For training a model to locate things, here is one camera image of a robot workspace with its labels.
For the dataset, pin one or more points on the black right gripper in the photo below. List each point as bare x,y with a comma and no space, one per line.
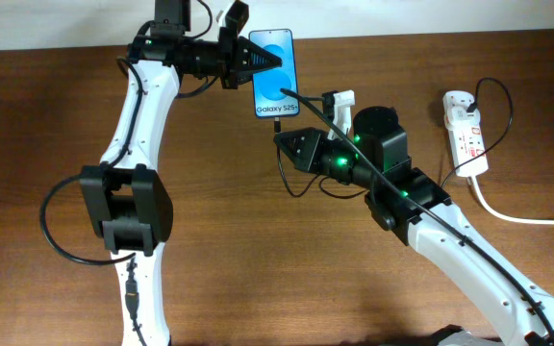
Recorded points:
319,156

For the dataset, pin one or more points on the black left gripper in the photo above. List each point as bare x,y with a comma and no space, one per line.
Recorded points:
233,52

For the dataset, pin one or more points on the blue Galaxy smartphone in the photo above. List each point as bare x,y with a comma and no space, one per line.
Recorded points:
269,100

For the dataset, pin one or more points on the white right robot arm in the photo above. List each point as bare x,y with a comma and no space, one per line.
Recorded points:
405,201

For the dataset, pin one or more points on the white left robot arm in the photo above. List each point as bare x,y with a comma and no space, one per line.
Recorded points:
128,206

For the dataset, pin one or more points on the black USB charger plug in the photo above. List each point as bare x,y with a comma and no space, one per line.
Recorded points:
472,108

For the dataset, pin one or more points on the white power strip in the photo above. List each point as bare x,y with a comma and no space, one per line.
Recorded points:
466,141

